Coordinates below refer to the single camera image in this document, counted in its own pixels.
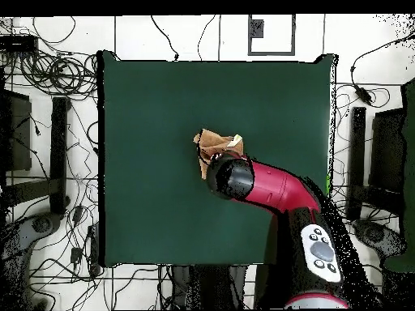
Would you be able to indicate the tan terry towel white label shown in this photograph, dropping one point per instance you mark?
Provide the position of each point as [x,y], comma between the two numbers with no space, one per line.
[214,144]

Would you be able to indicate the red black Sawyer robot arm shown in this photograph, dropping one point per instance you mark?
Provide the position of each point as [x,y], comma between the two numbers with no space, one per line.
[275,188]

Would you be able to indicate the flat black device box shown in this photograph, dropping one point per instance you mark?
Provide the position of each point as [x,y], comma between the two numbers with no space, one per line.
[17,43]

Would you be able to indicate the dark green table cloth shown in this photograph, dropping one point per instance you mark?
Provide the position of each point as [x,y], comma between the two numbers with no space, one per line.
[146,129]

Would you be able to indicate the bright green tag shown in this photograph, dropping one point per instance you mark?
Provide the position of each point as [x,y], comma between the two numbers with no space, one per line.
[328,186]

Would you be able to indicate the black power strip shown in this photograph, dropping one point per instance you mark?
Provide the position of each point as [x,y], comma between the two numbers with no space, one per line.
[94,246]

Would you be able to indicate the black stand leg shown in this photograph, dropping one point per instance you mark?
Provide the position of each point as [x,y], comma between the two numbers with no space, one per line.
[358,145]
[59,145]

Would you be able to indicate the dark grey square plate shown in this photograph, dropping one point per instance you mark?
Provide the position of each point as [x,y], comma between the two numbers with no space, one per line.
[256,29]

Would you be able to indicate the small black plug adapter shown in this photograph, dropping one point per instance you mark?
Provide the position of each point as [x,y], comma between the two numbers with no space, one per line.
[76,255]

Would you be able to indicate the black office chair base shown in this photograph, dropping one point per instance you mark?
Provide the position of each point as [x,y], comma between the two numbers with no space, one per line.
[379,235]
[42,223]

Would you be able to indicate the black power adapter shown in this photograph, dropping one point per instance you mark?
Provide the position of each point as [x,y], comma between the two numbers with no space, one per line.
[363,94]

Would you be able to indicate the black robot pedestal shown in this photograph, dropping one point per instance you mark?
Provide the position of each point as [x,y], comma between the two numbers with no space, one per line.
[201,288]

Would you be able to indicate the grey rectangular floor frame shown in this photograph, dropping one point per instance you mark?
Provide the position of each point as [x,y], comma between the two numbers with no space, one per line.
[271,53]

